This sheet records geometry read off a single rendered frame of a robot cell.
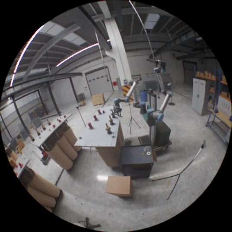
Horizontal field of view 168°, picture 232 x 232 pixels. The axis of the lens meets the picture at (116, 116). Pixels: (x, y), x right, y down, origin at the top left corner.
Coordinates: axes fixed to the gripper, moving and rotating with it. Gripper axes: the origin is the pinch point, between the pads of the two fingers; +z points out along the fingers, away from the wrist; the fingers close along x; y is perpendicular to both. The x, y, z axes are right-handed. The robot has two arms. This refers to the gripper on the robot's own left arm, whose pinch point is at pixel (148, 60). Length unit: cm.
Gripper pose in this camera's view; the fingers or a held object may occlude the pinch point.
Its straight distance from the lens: 151.8
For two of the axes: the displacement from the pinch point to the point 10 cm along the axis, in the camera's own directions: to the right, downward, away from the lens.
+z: -10.0, 0.1, 0.4
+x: -0.2, 7.6, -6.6
